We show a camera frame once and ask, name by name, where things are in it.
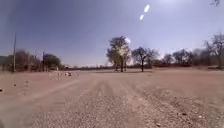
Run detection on large leafy tree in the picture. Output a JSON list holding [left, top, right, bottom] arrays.
[[106, 35, 132, 73]]

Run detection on dark bare tree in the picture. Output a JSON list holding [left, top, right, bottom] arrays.
[[131, 46, 160, 73]]

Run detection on pale stones on ground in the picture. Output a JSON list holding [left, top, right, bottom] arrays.
[[48, 70, 73, 78]]

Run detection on dark green bushy tree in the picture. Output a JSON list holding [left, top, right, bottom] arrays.
[[42, 53, 62, 71]]

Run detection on row of trees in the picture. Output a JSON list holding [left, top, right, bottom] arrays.
[[159, 32, 224, 70]]

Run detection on tall thin pole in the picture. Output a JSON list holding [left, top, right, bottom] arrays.
[[12, 33, 17, 73]]

